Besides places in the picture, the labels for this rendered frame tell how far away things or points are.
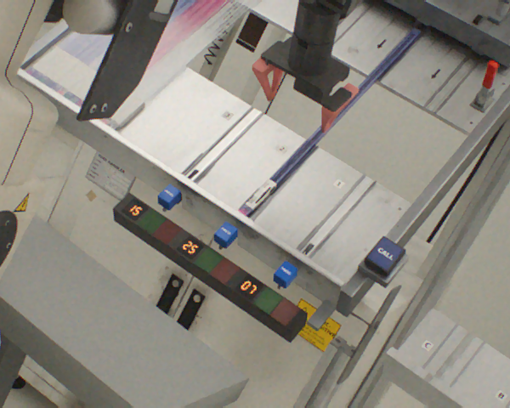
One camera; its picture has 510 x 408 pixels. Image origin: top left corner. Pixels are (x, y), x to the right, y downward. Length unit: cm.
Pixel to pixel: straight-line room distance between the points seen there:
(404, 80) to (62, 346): 79
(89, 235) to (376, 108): 167
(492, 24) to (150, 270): 78
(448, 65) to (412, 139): 169
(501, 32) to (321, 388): 67
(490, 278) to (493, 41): 176
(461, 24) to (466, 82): 10
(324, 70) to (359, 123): 212
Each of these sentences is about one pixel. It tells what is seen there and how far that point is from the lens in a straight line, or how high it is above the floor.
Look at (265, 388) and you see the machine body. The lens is 186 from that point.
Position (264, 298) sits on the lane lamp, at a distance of 143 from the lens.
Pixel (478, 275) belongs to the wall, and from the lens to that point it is 339.
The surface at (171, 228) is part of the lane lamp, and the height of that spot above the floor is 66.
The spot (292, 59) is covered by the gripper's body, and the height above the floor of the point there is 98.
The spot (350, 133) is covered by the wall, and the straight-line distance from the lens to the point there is 347.
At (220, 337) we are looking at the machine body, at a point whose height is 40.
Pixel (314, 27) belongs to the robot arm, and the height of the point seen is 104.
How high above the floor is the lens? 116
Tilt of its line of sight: 16 degrees down
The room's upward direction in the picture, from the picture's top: 27 degrees clockwise
